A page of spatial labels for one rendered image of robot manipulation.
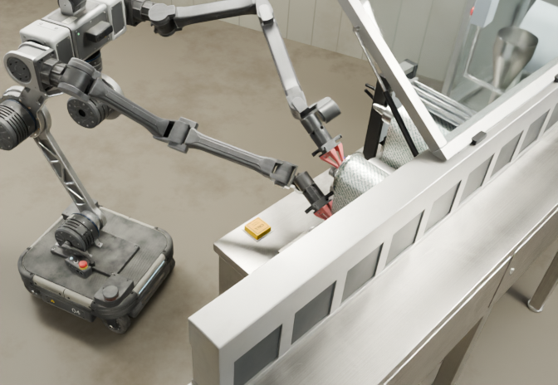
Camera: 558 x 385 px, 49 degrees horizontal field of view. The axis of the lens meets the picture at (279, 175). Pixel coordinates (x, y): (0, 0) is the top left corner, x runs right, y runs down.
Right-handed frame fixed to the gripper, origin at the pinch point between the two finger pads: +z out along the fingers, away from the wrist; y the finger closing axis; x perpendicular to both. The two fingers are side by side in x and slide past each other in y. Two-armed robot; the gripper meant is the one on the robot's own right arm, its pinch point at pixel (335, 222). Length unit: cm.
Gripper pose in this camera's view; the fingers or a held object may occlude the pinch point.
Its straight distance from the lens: 204.0
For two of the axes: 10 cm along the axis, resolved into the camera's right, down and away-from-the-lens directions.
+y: -7.1, 4.5, -5.4
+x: 3.8, -4.0, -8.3
